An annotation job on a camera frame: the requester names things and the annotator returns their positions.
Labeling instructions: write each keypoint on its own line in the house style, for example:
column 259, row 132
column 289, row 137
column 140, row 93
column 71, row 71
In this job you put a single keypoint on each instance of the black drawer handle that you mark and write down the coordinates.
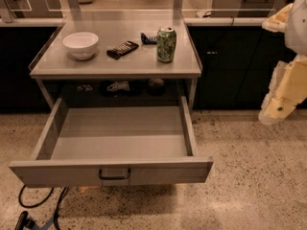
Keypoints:
column 114, row 174

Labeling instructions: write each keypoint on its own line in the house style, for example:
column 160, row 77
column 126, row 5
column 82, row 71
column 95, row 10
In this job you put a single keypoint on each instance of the black chocolate bar packet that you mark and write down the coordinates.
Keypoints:
column 123, row 49

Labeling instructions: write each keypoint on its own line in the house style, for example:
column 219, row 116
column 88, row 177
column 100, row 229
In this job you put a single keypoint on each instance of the white bowl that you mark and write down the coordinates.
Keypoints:
column 81, row 45

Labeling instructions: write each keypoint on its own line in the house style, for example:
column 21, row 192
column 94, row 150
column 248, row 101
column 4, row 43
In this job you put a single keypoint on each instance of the blue snack packet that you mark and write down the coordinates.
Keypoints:
column 148, row 40

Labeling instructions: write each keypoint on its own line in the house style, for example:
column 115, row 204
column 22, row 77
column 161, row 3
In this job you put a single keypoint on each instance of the open grey top drawer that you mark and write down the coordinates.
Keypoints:
column 156, row 143

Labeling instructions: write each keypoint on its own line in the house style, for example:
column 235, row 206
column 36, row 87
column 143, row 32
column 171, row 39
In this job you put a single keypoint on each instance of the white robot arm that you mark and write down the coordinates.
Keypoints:
column 296, row 40

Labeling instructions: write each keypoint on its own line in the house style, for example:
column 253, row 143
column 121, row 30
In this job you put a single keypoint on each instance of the green soda can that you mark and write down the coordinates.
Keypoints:
column 166, row 44

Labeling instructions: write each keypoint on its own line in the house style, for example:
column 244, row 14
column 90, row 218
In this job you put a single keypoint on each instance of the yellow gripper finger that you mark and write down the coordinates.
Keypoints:
column 287, row 89
column 280, row 21

